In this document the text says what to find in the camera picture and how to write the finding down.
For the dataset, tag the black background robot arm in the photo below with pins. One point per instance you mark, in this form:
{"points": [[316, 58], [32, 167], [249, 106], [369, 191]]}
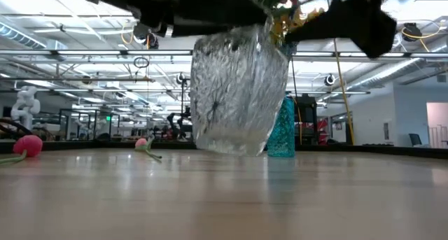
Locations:
{"points": [[172, 121]]}

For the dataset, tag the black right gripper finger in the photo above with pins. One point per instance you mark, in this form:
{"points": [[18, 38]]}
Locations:
{"points": [[364, 26]]}

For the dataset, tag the red background cart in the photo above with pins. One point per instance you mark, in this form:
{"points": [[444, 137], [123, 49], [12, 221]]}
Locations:
{"points": [[322, 131]]}

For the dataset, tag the blue glass vase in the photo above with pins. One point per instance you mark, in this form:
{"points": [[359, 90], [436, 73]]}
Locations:
{"points": [[283, 135]]}

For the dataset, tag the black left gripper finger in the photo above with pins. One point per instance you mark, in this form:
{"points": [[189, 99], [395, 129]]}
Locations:
{"points": [[224, 19]]}

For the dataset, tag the pink artificial tulip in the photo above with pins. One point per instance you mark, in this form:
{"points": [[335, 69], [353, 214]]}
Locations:
{"points": [[141, 142]]}

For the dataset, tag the yellow artificial flower bunch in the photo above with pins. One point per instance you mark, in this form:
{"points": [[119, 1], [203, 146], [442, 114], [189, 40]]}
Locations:
{"points": [[284, 24]]}

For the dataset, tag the clear cut-glass vase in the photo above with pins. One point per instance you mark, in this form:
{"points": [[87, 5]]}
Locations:
{"points": [[238, 93]]}

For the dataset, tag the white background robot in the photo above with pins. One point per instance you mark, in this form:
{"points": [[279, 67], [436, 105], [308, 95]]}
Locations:
{"points": [[25, 105]]}

